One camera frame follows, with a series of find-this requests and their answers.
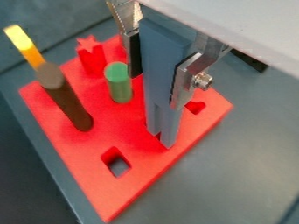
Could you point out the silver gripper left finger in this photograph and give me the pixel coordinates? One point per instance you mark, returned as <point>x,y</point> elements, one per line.
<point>127,14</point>

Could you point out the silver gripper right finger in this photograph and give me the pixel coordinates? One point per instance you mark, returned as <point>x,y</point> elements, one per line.
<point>191,72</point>

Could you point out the blue double-square block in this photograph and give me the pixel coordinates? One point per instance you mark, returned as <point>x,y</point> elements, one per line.
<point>163,49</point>

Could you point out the yellow double-legged block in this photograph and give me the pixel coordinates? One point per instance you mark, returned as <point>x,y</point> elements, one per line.
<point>24,45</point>

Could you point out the red peg board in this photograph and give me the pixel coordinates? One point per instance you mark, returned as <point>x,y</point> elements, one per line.
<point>116,159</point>

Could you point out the red hexagonal peg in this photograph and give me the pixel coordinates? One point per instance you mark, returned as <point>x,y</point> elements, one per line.
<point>91,55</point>

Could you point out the green cylinder peg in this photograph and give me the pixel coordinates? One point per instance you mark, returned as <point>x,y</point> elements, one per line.
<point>119,82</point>

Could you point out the dark brown cylinder peg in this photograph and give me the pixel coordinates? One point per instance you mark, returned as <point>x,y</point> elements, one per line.
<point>59,90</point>

